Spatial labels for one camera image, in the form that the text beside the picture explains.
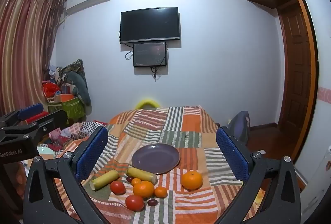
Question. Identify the green storage box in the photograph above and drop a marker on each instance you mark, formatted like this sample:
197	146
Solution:
69	109

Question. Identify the dark red plum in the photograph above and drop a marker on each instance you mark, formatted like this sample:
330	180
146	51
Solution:
152	202
129	179

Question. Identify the red bag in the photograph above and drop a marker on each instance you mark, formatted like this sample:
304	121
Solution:
50	89

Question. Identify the grey plush toy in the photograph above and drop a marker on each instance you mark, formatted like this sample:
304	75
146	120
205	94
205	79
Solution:
82	87

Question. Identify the black wall television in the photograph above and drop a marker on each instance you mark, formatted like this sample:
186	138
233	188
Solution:
150	23

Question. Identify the purple plate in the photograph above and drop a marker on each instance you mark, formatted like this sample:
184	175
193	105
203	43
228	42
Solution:
155	159

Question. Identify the striped patchwork blanket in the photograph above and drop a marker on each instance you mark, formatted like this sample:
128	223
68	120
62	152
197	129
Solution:
191	120

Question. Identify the checkered quilt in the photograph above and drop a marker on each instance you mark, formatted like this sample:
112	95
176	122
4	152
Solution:
75	131

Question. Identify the red tomato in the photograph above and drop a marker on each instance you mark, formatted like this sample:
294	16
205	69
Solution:
118	187
134	202

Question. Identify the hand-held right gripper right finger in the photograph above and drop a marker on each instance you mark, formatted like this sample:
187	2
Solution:
231	154

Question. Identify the large orange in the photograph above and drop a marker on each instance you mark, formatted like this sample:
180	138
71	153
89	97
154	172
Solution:
191	180
143	190

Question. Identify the striped red curtain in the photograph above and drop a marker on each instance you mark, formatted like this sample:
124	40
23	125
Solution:
23	45

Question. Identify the pink patterned wall border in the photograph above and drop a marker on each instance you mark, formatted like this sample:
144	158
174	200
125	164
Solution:
324	94

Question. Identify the blue backpack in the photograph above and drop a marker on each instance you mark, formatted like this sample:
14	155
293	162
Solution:
240	123

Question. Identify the small tangerine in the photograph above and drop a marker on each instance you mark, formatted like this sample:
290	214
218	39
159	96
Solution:
136	181
160	192

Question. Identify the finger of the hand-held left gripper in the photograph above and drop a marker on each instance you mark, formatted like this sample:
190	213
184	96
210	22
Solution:
31	111
51	122

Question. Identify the small black wall monitor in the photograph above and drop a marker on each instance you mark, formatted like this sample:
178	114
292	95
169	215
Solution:
150	54

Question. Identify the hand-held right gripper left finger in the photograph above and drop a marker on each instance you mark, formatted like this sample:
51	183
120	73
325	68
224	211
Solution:
91	154

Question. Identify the dark patterned cloth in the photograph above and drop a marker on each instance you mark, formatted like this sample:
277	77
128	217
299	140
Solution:
76	67

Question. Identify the orange box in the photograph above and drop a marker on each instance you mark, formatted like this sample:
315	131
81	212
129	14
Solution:
64	97

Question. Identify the yellow corn cob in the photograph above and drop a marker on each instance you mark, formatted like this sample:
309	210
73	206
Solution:
106	178
142	175

